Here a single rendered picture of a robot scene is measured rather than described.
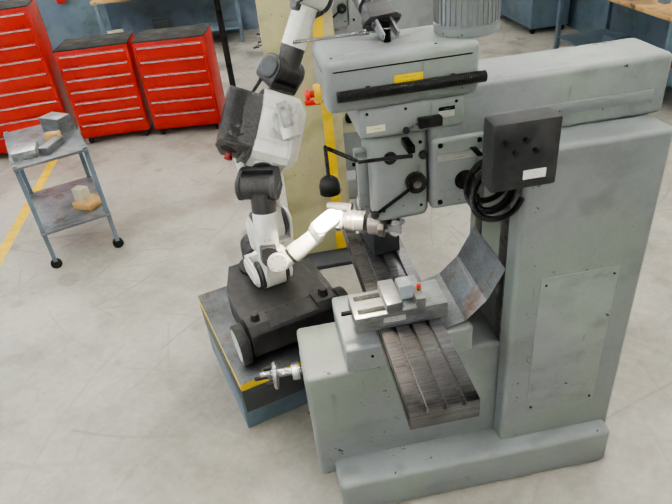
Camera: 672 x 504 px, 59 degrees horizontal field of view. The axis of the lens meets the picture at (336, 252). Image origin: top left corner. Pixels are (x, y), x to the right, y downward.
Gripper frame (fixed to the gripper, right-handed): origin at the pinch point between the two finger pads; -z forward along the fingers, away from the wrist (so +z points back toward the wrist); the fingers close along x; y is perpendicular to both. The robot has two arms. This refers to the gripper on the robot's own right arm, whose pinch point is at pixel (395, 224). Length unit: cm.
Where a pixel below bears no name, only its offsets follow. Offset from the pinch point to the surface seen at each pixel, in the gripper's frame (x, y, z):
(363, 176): -6.3, -22.3, 9.1
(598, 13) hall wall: 698, 90, -138
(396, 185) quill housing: -9.6, -21.3, -2.8
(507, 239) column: 2.0, 4.1, -39.7
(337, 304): 0.4, 41.2, 25.4
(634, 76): 23, -47, -74
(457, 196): -2.8, -14.7, -22.2
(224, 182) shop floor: 251, 126, 207
